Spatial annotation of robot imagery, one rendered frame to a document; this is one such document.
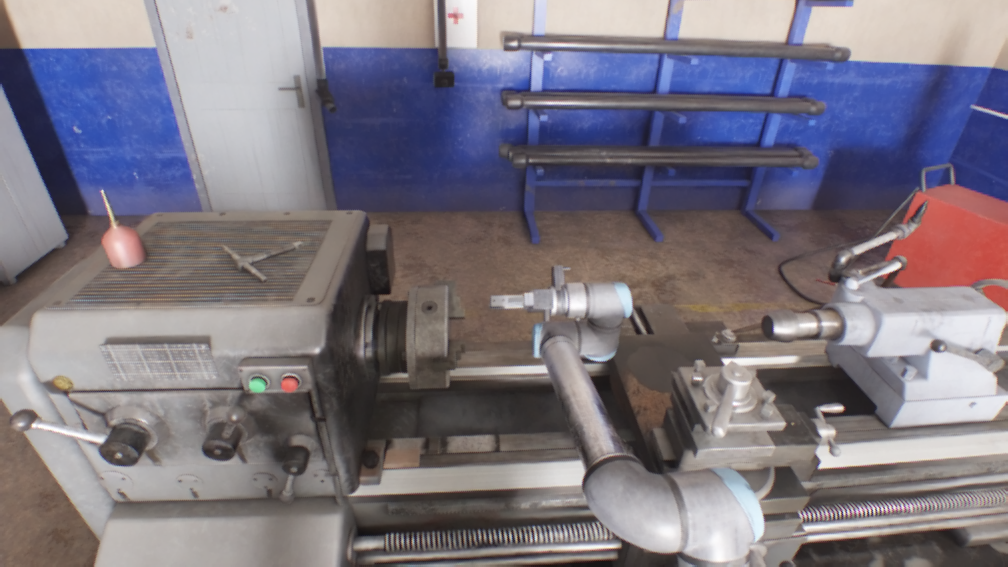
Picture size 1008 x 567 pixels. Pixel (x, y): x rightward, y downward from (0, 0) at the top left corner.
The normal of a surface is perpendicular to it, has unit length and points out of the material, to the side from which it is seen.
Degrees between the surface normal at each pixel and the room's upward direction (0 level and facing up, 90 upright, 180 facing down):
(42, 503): 0
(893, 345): 94
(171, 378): 90
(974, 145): 90
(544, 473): 36
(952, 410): 90
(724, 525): 52
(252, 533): 32
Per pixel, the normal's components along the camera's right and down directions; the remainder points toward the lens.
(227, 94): 0.07, 0.51
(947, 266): -0.91, 0.18
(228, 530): 0.07, -0.47
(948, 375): 0.08, 0.11
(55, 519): 0.03, -0.87
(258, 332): 0.07, -0.26
